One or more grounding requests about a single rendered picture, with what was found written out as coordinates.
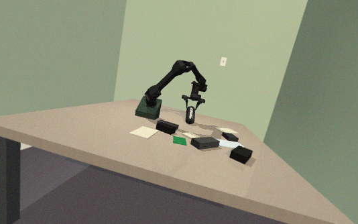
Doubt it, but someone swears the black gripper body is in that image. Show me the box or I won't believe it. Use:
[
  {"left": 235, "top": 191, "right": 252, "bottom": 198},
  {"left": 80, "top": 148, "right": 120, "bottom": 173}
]
[{"left": 182, "top": 90, "right": 205, "bottom": 103}]

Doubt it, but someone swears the dark grey controller unit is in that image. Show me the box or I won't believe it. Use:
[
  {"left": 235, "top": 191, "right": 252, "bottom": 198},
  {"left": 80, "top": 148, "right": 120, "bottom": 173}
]
[{"left": 186, "top": 106, "right": 195, "bottom": 124}]

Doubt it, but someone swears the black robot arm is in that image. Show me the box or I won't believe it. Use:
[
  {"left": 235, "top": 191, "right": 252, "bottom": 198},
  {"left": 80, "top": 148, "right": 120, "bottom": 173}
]
[{"left": 145, "top": 60, "right": 207, "bottom": 108}]

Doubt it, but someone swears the green flat rectangular card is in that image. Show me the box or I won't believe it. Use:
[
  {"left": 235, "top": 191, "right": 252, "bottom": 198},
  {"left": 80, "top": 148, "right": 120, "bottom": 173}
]
[{"left": 173, "top": 136, "right": 187, "bottom": 146}]

